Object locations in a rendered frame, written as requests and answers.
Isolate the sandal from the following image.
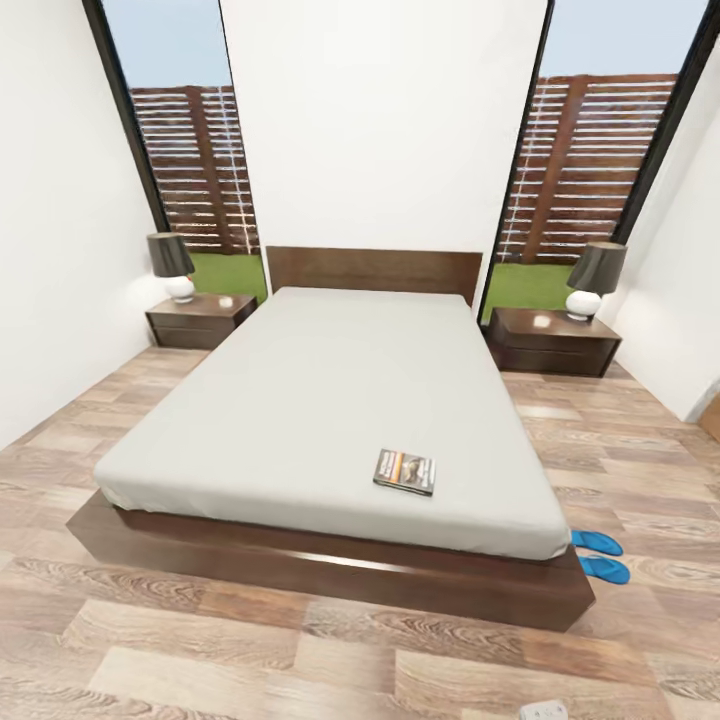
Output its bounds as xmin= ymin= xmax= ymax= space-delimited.
xmin=579 ymin=557 xmax=630 ymax=585
xmin=572 ymin=531 xmax=623 ymax=556

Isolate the hardback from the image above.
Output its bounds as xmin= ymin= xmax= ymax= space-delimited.
xmin=372 ymin=448 xmax=436 ymax=496

